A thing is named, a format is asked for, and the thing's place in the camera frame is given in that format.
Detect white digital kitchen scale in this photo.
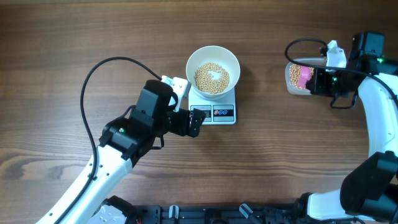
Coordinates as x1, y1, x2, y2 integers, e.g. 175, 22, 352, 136
188, 88, 237, 125

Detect pink plastic scoop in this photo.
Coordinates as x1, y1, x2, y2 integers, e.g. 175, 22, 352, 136
297, 65, 312, 88

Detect pile of yellow soybeans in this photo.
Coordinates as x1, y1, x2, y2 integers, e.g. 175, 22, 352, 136
289, 64, 314, 90

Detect left black cable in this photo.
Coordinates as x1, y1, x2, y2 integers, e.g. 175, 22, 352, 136
52, 56, 163, 224

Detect clear plastic food container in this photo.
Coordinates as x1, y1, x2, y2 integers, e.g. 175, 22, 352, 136
285, 58, 326, 95

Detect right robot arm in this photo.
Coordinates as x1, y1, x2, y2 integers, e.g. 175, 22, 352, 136
306, 31, 397, 223

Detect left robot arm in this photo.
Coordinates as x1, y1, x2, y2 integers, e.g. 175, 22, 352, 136
39, 77, 205, 223

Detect soybeans in bowl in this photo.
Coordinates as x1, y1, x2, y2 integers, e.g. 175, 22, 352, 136
194, 62, 230, 94

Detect white round bowl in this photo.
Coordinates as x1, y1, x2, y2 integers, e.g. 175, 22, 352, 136
185, 45, 241, 99

